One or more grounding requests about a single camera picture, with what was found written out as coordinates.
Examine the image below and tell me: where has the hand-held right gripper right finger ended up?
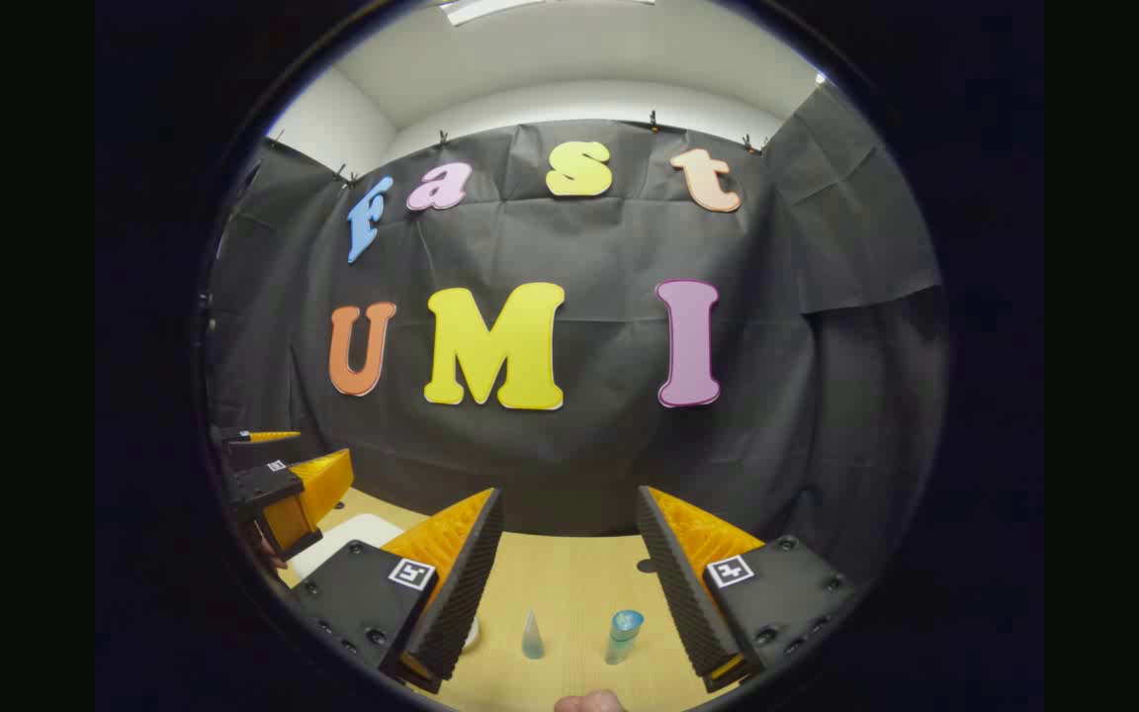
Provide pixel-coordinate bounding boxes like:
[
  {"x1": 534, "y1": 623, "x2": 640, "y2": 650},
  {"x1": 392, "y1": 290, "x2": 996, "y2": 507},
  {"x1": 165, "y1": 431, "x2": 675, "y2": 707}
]
[{"x1": 635, "y1": 485, "x2": 862, "y2": 693}]

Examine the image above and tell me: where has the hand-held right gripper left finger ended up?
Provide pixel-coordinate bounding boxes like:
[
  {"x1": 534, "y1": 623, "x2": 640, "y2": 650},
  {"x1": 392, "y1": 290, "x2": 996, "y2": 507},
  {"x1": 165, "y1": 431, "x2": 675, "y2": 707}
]
[{"x1": 288, "y1": 487, "x2": 506, "y2": 695}]

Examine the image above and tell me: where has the blue skin care bottle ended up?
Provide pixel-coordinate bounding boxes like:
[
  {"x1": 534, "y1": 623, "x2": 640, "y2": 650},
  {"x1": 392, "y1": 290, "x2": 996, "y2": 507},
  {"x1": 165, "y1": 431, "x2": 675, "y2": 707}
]
[{"x1": 604, "y1": 609, "x2": 646, "y2": 666}]

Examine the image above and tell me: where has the white suitcase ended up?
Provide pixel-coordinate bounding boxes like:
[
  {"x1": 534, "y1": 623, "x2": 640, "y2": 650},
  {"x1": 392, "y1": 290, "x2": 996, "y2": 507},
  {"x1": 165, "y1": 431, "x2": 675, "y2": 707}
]
[{"x1": 288, "y1": 512, "x2": 482, "y2": 651}]

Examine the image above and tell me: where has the black backdrop cloth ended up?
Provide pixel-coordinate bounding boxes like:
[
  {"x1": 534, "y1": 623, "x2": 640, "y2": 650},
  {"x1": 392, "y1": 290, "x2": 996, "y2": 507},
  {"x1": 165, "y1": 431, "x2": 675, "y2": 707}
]
[{"x1": 204, "y1": 84, "x2": 948, "y2": 584}]

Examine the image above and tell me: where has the ceiling light panel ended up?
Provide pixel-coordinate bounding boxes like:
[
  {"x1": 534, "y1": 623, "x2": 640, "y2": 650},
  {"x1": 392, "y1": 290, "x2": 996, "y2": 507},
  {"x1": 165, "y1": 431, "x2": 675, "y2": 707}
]
[{"x1": 439, "y1": 0, "x2": 655, "y2": 27}]

